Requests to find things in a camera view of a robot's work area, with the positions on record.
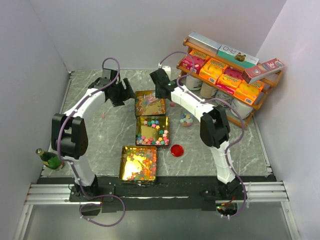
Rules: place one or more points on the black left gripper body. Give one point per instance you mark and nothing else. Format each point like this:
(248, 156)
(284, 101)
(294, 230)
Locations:
(120, 94)

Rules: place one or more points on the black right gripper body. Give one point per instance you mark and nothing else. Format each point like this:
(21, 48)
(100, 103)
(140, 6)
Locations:
(157, 94)

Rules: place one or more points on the gold tin of stick candies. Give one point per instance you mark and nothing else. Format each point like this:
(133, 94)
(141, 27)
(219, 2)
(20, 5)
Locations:
(147, 104)

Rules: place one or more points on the clear glass jar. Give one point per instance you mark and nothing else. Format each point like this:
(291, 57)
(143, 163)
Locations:
(187, 119)

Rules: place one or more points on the gold tin of star candies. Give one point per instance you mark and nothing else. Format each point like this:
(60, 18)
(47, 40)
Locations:
(152, 131)

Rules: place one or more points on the red jar lid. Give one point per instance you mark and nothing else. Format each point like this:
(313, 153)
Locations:
(177, 150)

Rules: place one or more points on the gold tin of gummy candies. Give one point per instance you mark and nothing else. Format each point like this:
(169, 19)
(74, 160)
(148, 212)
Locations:
(138, 164)

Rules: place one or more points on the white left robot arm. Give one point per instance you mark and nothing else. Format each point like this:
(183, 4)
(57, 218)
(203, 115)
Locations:
(69, 136)

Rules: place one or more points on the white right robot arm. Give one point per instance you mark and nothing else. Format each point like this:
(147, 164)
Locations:
(214, 127)

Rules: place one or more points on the beige cup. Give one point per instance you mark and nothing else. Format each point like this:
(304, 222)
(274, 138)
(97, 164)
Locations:
(207, 91)

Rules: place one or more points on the monkey print cup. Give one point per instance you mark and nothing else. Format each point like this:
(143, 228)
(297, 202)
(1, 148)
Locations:
(224, 97)

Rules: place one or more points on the silver long box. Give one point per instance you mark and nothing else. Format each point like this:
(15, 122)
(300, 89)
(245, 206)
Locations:
(204, 42)

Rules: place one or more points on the pink orange sponge box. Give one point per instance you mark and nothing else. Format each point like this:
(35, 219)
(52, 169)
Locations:
(230, 80)

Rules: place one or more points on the wooden two-tier shelf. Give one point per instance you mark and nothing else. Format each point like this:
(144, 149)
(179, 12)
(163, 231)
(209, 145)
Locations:
(269, 84)

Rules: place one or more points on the white printed cup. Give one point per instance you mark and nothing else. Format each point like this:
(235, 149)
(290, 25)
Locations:
(243, 109)

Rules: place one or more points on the teal cat box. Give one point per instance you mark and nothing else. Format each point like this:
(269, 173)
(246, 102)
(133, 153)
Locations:
(237, 57)

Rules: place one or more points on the orange yellow sponge box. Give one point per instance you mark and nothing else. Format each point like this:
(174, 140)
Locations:
(248, 93)

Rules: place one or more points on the red long box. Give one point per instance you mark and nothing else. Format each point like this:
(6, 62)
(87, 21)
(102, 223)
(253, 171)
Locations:
(262, 70)

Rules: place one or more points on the green champagne bottle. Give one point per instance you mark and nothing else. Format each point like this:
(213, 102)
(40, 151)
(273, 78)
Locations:
(50, 159)

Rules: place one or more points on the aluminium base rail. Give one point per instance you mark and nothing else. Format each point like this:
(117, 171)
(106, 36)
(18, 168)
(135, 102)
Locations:
(48, 194)

